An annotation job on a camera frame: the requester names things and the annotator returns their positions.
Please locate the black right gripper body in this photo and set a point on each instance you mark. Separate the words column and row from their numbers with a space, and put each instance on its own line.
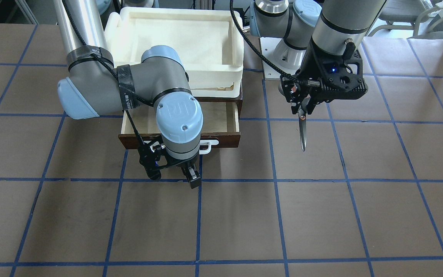
column 192, row 174

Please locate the wooden drawer with white handle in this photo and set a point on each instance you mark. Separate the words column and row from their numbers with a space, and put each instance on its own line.
column 183, row 123

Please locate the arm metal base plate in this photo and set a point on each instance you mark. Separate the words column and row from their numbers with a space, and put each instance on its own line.
column 280, row 54

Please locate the white foam tray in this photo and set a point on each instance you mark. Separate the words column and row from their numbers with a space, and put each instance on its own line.
column 207, row 41

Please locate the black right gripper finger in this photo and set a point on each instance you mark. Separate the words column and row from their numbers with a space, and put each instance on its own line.
column 188, row 173
column 195, row 179

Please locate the grey orange handled scissors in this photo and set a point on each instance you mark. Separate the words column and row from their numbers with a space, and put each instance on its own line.
column 302, row 122

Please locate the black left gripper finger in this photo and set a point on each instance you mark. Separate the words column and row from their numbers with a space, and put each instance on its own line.
column 295, row 105
column 309, row 105

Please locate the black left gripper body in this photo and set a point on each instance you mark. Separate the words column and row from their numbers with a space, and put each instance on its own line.
column 310, row 65

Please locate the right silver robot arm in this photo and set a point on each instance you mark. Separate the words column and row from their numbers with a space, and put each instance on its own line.
column 95, row 87

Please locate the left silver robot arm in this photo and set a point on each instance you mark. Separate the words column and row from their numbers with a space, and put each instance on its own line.
column 329, row 32

